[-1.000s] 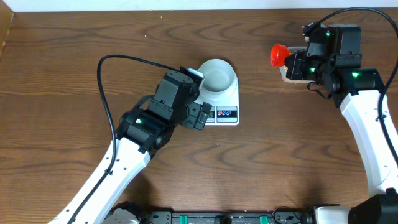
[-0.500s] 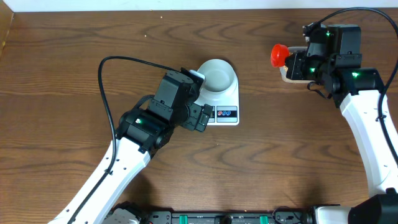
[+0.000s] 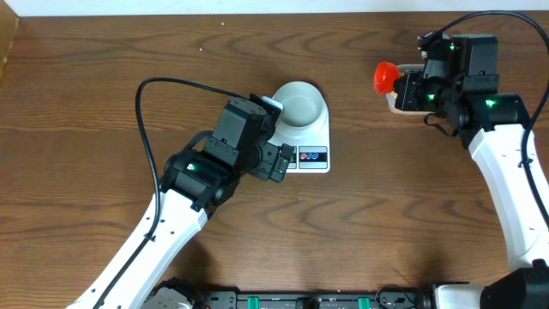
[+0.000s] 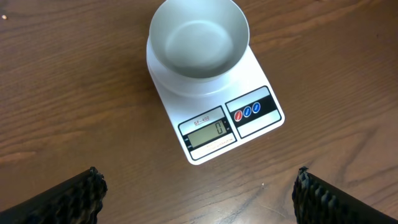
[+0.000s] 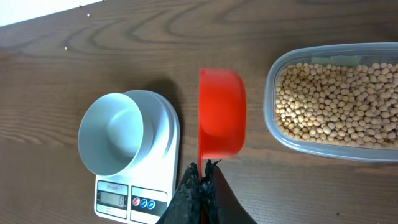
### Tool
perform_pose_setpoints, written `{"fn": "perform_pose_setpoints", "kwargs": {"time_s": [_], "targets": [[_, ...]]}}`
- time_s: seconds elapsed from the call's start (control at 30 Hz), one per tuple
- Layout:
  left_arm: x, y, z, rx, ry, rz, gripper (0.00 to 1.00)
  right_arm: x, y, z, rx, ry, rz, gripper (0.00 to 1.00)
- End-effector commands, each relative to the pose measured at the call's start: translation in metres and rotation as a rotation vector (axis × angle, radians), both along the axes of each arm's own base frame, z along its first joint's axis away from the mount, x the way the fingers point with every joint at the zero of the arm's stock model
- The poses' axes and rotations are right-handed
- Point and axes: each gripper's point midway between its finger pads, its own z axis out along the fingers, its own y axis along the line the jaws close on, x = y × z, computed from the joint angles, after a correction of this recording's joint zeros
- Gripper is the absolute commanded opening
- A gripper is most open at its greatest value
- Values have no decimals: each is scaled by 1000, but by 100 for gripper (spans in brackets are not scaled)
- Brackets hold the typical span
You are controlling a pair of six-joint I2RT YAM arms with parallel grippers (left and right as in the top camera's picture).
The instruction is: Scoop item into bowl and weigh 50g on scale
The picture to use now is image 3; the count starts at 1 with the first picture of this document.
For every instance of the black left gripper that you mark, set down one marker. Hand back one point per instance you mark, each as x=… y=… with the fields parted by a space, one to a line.
x=268 y=152

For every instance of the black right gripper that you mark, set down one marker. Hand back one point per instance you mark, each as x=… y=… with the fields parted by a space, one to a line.
x=406 y=87

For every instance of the red plastic measuring scoop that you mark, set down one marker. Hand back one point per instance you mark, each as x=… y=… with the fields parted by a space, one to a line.
x=385 y=76

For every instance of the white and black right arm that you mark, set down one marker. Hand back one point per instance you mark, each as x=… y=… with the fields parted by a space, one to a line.
x=458 y=82

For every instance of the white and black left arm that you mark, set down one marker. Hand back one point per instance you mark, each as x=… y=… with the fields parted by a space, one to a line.
x=195 y=182

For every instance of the white digital kitchen scale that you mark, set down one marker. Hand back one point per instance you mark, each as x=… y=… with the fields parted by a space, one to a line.
x=311 y=146

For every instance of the grey plastic bowl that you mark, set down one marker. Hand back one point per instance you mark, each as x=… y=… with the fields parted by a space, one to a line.
x=303 y=104

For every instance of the clear tub of soybeans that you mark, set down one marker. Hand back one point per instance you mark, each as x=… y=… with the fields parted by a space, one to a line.
x=404 y=99

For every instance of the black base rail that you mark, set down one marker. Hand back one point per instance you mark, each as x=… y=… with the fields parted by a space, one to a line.
x=179 y=294

